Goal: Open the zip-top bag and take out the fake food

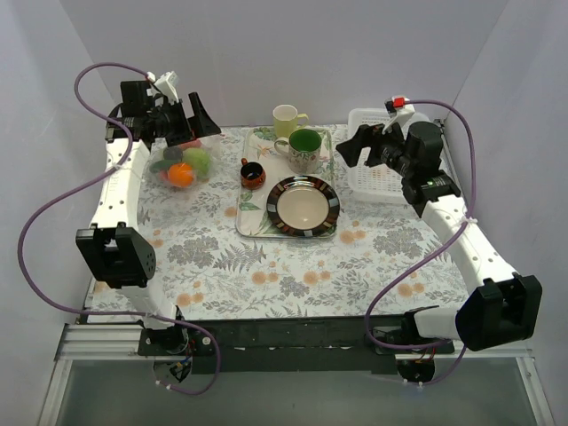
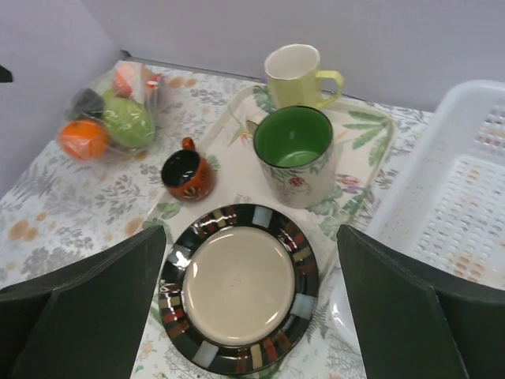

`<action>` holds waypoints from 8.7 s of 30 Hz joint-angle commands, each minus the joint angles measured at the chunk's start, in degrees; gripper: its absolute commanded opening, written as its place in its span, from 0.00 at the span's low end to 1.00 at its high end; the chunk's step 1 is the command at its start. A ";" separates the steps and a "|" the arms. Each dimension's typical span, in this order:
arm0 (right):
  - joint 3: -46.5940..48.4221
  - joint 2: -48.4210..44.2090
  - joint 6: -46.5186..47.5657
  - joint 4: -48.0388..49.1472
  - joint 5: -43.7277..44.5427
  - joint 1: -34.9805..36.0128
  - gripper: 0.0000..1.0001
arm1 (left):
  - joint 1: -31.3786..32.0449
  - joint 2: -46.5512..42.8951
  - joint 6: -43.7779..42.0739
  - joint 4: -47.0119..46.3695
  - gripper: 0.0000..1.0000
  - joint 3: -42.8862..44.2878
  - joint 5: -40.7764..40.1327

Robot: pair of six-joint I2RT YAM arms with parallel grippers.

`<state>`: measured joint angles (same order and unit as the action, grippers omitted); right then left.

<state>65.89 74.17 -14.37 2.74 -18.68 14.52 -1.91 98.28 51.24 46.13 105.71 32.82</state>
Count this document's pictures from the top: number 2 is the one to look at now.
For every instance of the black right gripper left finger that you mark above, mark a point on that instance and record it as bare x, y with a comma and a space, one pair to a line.
84, 320

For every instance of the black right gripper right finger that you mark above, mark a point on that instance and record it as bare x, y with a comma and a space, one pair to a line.
416, 321

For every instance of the clear zip top bag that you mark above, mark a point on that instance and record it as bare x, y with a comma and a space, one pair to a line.
148, 89

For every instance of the fake dark plum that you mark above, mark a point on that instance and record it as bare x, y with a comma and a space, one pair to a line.
86, 104

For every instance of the fake peach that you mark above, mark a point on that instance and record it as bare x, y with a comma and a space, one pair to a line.
124, 76

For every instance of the fake orange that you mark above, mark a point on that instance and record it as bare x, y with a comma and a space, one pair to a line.
83, 139

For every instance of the white plastic basket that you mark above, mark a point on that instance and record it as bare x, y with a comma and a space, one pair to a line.
446, 207

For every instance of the striped rim ceramic plate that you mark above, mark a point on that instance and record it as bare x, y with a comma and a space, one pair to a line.
238, 289

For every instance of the small orange black cup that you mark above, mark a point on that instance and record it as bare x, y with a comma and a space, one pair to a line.
187, 175

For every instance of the floral serving tray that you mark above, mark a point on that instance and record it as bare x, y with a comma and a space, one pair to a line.
363, 137

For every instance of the green interior floral mug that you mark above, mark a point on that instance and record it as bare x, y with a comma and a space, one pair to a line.
295, 148

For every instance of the pale yellow mug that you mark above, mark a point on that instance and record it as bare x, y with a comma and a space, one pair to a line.
294, 77

